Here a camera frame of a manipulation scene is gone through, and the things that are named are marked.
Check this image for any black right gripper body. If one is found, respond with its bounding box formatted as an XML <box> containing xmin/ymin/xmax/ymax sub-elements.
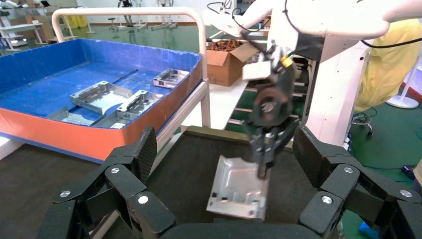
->
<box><xmin>252</xmin><ymin>62</ymin><xmax>297</xmax><ymax>129</ymax></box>

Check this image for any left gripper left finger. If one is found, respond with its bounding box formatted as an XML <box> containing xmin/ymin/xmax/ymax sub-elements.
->
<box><xmin>35</xmin><ymin>126</ymin><xmax>176</xmax><ymax>239</ymax></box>

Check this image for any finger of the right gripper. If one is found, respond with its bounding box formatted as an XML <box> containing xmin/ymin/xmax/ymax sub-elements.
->
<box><xmin>257</xmin><ymin>117</ymin><xmax>299</xmax><ymax>181</ymax></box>
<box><xmin>242</xmin><ymin>119</ymin><xmax>268</xmax><ymax>165</ymax></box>

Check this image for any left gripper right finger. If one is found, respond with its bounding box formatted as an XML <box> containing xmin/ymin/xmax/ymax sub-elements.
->
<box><xmin>293</xmin><ymin>125</ymin><xmax>422</xmax><ymax>239</ymax></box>

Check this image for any stamped sheet metal part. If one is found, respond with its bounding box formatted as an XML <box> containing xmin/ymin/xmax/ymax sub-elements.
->
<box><xmin>70</xmin><ymin>81</ymin><xmax>134</xmax><ymax>116</ymax></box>
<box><xmin>153</xmin><ymin>68</ymin><xmax>190</xmax><ymax>89</ymax></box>
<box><xmin>206</xmin><ymin>155</ymin><xmax>270</xmax><ymax>222</ymax></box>
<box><xmin>46</xmin><ymin>106</ymin><xmax>100</xmax><ymax>126</ymax></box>
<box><xmin>92</xmin><ymin>113</ymin><xmax>130</xmax><ymax>130</ymax></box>
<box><xmin>116</xmin><ymin>90</ymin><xmax>165</xmax><ymax>121</ymax></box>

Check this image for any black tray container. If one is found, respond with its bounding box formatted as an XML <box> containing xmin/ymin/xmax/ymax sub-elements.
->
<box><xmin>145</xmin><ymin>125</ymin><xmax>319</xmax><ymax>228</ymax></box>

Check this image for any open cardboard box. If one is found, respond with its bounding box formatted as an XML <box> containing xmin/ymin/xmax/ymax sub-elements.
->
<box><xmin>206</xmin><ymin>39</ymin><xmax>260</xmax><ymax>87</ymax></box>

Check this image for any white robot body column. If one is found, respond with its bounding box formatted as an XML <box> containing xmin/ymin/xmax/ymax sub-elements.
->
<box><xmin>303</xmin><ymin>39</ymin><xmax>370</xmax><ymax>147</ymax></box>

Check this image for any white round stand base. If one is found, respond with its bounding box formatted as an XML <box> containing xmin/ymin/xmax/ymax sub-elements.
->
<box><xmin>386</xmin><ymin>66</ymin><xmax>420</xmax><ymax>110</ymax></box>

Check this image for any person in yellow coat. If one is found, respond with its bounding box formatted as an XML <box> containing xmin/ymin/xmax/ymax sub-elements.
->
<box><xmin>354</xmin><ymin>18</ymin><xmax>422</xmax><ymax>115</ymax></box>

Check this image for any blue corrugated plastic box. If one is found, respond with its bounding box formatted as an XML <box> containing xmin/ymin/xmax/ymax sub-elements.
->
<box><xmin>0</xmin><ymin>38</ymin><xmax>203</xmax><ymax>165</ymax></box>

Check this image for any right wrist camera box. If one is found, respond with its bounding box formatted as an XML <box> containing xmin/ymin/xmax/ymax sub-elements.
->
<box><xmin>241</xmin><ymin>60</ymin><xmax>274</xmax><ymax>82</ymax></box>

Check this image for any white pipe arch frame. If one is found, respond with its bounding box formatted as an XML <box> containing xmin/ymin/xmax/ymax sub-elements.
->
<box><xmin>51</xmin><ymin>6</ymin><xmax>211</xmax><ymax>129</ymax></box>

